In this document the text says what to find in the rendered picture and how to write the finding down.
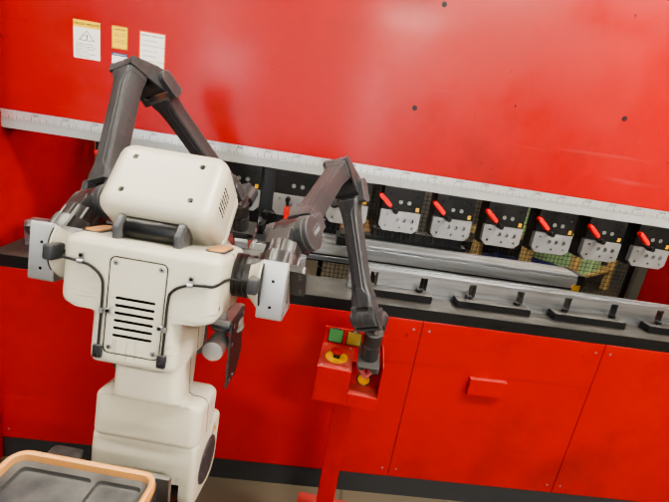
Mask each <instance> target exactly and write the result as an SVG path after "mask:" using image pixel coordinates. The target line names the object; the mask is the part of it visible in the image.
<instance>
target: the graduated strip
mask: <svg viewBox="0 0 669 502"><path fill-rule="evenodd" d="M0 110H1V118H3V119H9V120H16V121H22V122H29V123H35V124H42V125H48V126H60V127H67V128H73V129H80V130H86V131H93V132H99V133H102V130H103V126H104V124H97V123H91V122H84V121H78V120H71V119H65V118H59V117H52V116H46V115H39V114H33V113H26V112H20V111H14V110H7V109H1V108H0ZM132 138H138V139H145V140H151V141H158V142H164V143H171V144H177V145H184V144H183V143H182V141H181V140H180V139H179V137H178V136H177V135H173V134H167V133H161V132H154V131H148V130H141V129H135V128H134V129H133V134H132ZM207 141H208V142H209V144H210V145H211V147H212V148H213V149H214V150H216V151H223V152H229V153H236V154H242V155H249V156H255V157H262V158H268V159H274V160H280V161H287V162H293V163H300V164H306V165H313V166H319V167H323V162H324V161H328V160H331V159H327V158H320V157H314V156H308V155H301V154H295V153H288V152H282V151H275V150H269V149H263V148H256V147H251V146H244V145H238V144H231V143H225V142H218V141H212V140H207ZM353 165H354V167H355V169H356V171H357V172H358V173H365V174H371V175H378V176H384V177H391V178H397V179H404V180H410V181H417V182H423V183H430V184H436V185H443V186H449V187H456V188H462V189H469V190H475V191H482V192H488V193H495V194H501V195H508V196H514V197H521V198H527V199H533V200H539V201H546V202H552V203H559V204H565V205H572V206H578V207H585V208H591V209H598V210H604V211H611V212H617V213H624V214H630V215H637V216H643V217H650V218H656V219H663V220H669V212H667V211H661V210H654V209H648V208H641V207H635V206H628V205H622V204H615V203H609V202H603V201H596V200H590V199H583V198H577V197H570V196H564V195H558V194H551V193H545V192H538V191H532V190H525V189H520V188H513V187H507V186H501V185H494V184H488V183H481V182H475V181H468V180H462V179H456V178H449V177H443V176H436V175H430V174H423V173H417V172H411V171H404V170H398V169H391V168H385V167H378V166H372V165H365V164H359V163H353Z"/></svg>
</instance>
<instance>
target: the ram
mask: <svg viewBox="0 0 669 502"><path fill-rule="evenodd" d="M73 19H78V20H84V21H90V22H96V23H101V60H100V61H95V60H89V59H83V58H77V57H74V22H73ZM112 25H114V26H120V27H125V28H127V50H122V49H116V48H112ZM139 30H141V31H147V32H153V33H159V34H165V35H166V40H165V66H164V70H168V71H169V72H170V73H171V74H172V76H173V77H174V79H175V80H176V81H177V83H178V84H179V86H180V87H181V89H182V93H181V95H180V96H179V99H180V101H181V103H182V104H183V106H184V108H185V109H186V111H187V112H188V113H189V115H190V116H191V118H192V119H193V121H194V122H195V123H196V125H197V126H198V128H199V129H200V131H201V132H202V134H203V135H204V136H205V138H206V139H207V140H212V141H218V142H225V143H231V144H238V145H244V146H251V147H256V148H263V149H269V150H275V151H282V152H288V153H295V154H301V155H308V156H314V157H320V158H327V159H337V158H340V157H344V156H346V155H348V156H349V158H350V160H351V162H353V163H359V164H365V165H372V166H378V167H385V168H391V169H398V170H404V171H411V172H417V173H423V174H430V175H436V176H443V177H449V178H456V179H462V180H468V181H475V182H481V183H488V184H494V185H501V186H507V187H513V188H520V189H525V190H532V191H538V192H545V193H551V194H558V195H564V196H570V197H577V198H583V199H590V200H596V201H603V202H609V203H615V204H622V205H628V206H635V207H641V208H648V209H654V210H661V211H667V212H669V0H0V108H1V109H7V110H14V111H20V112H26V113H33V114H39V115H46V116H52V117H59V118H65V119H71V120H78V121H84V122H91V123H97V124H103V123H104V122H105V118H106V113H107V109H108V105H109V100H110V96H111V92H112V73H111V72H110V71H109V69H110V65H111V64H112V52H114V53H120V54H126V55H127V57H128V58H129V57H130V56H136V57H139ZM358 175H359V177H360V178H363V177H364V178H365V180H366V182H369V183H375V184H382V185H388V186H395V187H402V188H408V189H415V190H421V191H428V192H434V193H441V194H448V195H454V196H461V197H467V198H474V199H480V200H487V201H493V202H500V203H507V204H513V205H520V206H526V207H533V208H538V209H545V210H552V211H558V212H565V213H571V214H578V215H584V216H591V217H597V218H604V219H611V220H617V221H624V222H630V223H637V224H643V225H650V226H656V227H663V228H669V220H663V219H656V218H650V217H643V216H637V215H630V214H624V213H617V212H611V211H604V210H598V209H591V208H585V207H578V206H572V205H565V204H559V203H552V202H546V201H539V200H533V199H527V198H521V197H514V196H508V195H501V194H495V193H488V192H482V191H475V190H469V189H462V188H456V187H449V186H443V185H436V184H430V183H423V182H417V181H410V180H404V179H397V178H391V177H384V176H378V175H371V174H365V173H358Z"/></svg>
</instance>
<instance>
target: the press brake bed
mask: <svg viewBox="0 0 669 502"><path fill-rule="evenodd" d="M63 287H64V279H63V280H60V281H56V282H49V281H43V280H38V279H32V278H29V277H28V269H23V268H15V267H7V266H0V414H1V426H2V436H3V445H4V456H10V455H12V454H14V453H16V452H19V451H23V450H35V451H40V452H45V453H47V452H48V451H49V450H50V449H51V448H52V447H54V446H55V445H63V446H69V447H74V448H80V449H82V450H84V451H85V452H86V460H89V461H91V460H92V449H93V437H94V430H95V418H96V406H97V395H98V391H99V390H100V389H101V388H102V387H103V386H104V385H105V384H107V383H108V382H109V381H110V380H112V379H113V378H114V376H115V369H114V368H113V363H107V362H102V361H97V360H95V359H93V357H92V354H91V348H92V336H93V324H94V310H92V309H90V308H84V307H78V306H75V305H73V304H71V303H70V302H68V301H67V300H65V298H64V295H63ZM237 303H242V304H244V306H245V314H244V329H243V334H242V343H241V352H240V356H239V360H238V364H237V368H236V371H235V373H234V375H233V377H232V379H231V381H230V383H229V384H228V386H227V388H224V382H225V373H226V362H227V351H228V348H227V349H226V351H225V352H224V354H223V356H222V357H221V358H220V359H219V360H218V361H209V360H207V359H206V358H205V357H204V356H203V354H197V356H196V361H195V369H194V377H193V381H198V382H204V383H209V384H211V385H213V386H214V387H215V388H216V399H215V407H214V408H216V409H218V410H219V413H220V416H219V423H218V431H217V438H216V446H215V453H214V459H213V463H212V466H211V469H210V472H209V475H208V476H211V477H221V478H231V479H241V480H251V481H261V482H271V483H281V484H291V485H301V486H311V487H319V484H320V478H321V473H322V467H323V462H324V456H325V450H326V445H327V439H328V434H329V428H330V423H331V417H332V412H333V406H334V404H333V403H331V402H326V401H321V400H316V399H312V396H313V390H314V384H315V378H316V372H317V365H318V362H319V358H320V354H321V350H322V346H323V343H324V337H325V331H326V325H328V326H333V327H338V328H344V329H349V330H354V331H355V329H354V328H353V327H352V326H351V323H350V321H349V314H350V313H351V311H345V310H337V309H329V308H322V307H314V306H306V305H299V304H291V303H290V306H289V309H288V311H287V313H286V314H285V316H284V318H283V320H282V321H281V322H278V321H273V320H267V319H261V318H256V317H255V313H256V307H255V306H254V304H253V303H252V301H251V300H250V299H246V298H243V297H242V298H241V297H238V298H237ZM388 318H389V319H388V322H387V326H386V329H385V332H384V334H383V335H384V336H385V340H384V345H383V349H384V372H383V377H382V381H381V386H380V391H379V395H378V400H377V405H376V409H375V411H371V410H366V409H361V408H356V407H352V408H351V413H350V418H349V423H348V428H347V433H346V438H345V443H344V449H343V454H342V459H341V464H340V469H339V474H338V479H337V484H336V489H340V490H351V491H361V492H371V493H381V494H391V495H401V496H411V497H421V498H431V499H441V500H451V501H461V502H669V353H666V352H658V351H650V350H643V349H635V348H628V347H621V346H613V345H605V344H598V343H590V342H582V341H574V340H567V339H559V338H551V337H544V336H536V335H528V334H521V333H513V332H505V331H498V330H490V329H482V328H474V327H467V326H459V325H451V324H444V323H436V322H428V321H421V320H413V319H405V318H398V317H390V316H388ZM469 377H480V378H489V379H497V380H505V381H506V382H507V384H508V385H507V388H506V391H505V394H504V397H503V398H496V397H488V396H479V395H472V394H467V393H466V387H467V383H468V380H469Z"/></svg>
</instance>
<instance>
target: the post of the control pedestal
mask: <svg viewBox="0 0 669 502"><path fill-rule="evenodd" d="M350 413H351V406H346V405H341V404H336V403H334V406H333V412H332V417H331V423H330V428H329V434H328V439H327V445H326V450H325V456H324V462H323V467H322V473H321V478H320V484H319V489H318V495H317V500H316V502H334V499H335V490H336V484H337V479H338V474H339V469H340V464H341V459H342V454H343V449H344V443H345V438H346V433H347V428H348V423H349V418H350Z"/></svg>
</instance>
